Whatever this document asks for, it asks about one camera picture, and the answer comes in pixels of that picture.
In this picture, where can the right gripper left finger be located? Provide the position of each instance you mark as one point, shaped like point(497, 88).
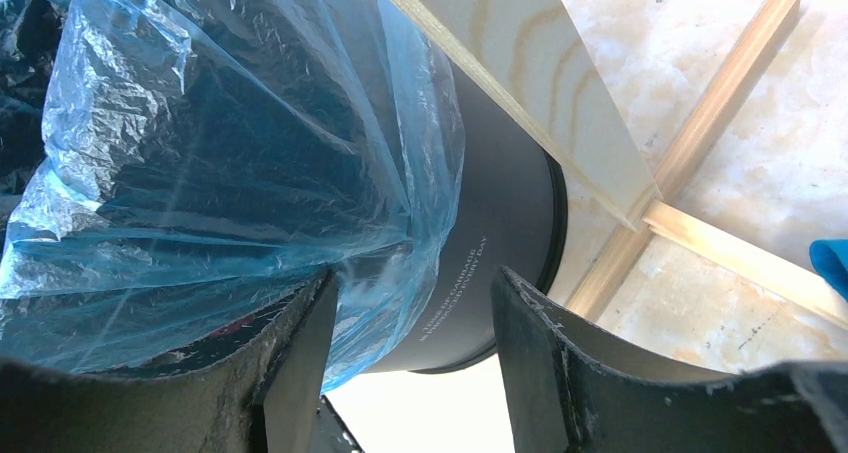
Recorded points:
point(254, 387)

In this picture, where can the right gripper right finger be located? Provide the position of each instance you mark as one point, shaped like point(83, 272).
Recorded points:
point(572, 386)

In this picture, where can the black cylindrical trash bin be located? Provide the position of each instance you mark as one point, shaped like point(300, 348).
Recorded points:
point(476, 194)

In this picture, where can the blue plastic trash bag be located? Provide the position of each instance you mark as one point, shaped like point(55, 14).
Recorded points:
point(169, 167)

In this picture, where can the blue t-shirt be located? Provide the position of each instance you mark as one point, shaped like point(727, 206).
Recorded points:
point(829, 259)

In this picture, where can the wooden clothes rack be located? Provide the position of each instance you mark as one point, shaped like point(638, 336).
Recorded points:
point(528, 56)

